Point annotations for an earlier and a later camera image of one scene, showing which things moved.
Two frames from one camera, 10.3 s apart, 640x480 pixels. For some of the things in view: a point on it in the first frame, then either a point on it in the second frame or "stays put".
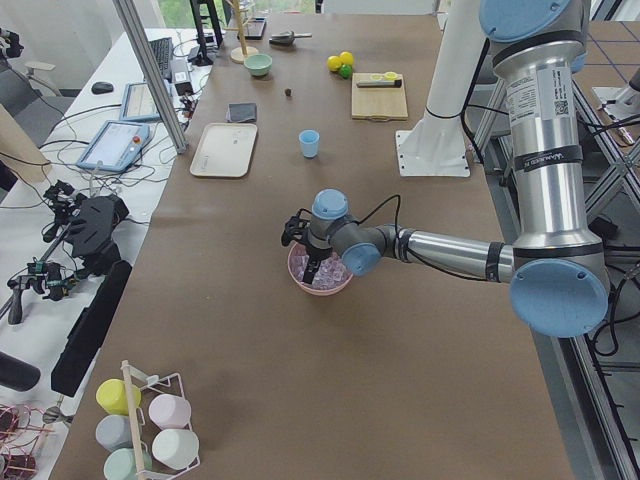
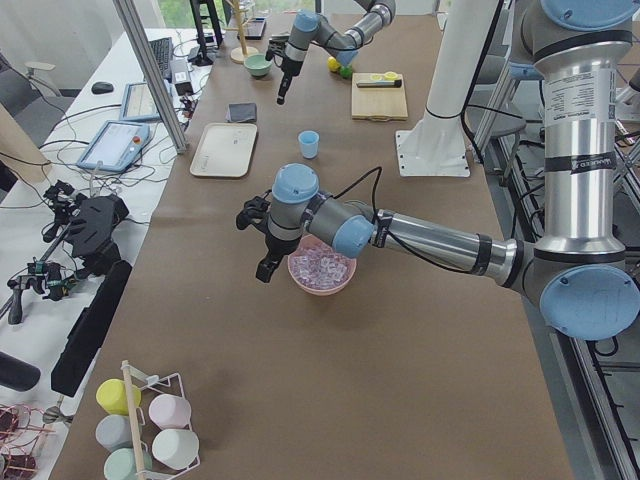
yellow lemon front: (334, 63) stays put
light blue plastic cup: (309, 141) stays put
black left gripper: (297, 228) → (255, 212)
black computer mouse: (102, 87) stays put
